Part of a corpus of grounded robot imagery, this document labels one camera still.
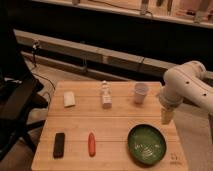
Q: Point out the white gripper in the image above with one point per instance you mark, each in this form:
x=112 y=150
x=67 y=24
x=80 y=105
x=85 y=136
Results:
x=167 y=115

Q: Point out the red orange pepper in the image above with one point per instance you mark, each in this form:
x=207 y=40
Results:
x=91 y=145

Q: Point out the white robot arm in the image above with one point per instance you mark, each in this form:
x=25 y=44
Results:
x=185 y=81

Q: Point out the green ceramic bowl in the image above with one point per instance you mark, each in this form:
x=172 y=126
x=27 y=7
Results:
x=146 y=144

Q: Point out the white paper cup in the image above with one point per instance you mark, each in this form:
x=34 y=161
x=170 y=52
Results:
x=140 y=92

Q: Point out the white plastic bottle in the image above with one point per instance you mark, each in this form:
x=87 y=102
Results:
x=106 y=97

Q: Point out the white rectangular sponge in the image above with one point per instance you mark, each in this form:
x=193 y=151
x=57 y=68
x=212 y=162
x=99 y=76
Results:
x=69 y=99

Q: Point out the black rectangular block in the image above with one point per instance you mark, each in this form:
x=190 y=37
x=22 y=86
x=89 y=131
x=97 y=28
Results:
x=59 y=141

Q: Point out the black office chair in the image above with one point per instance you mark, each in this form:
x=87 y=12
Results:
x=18 y=94

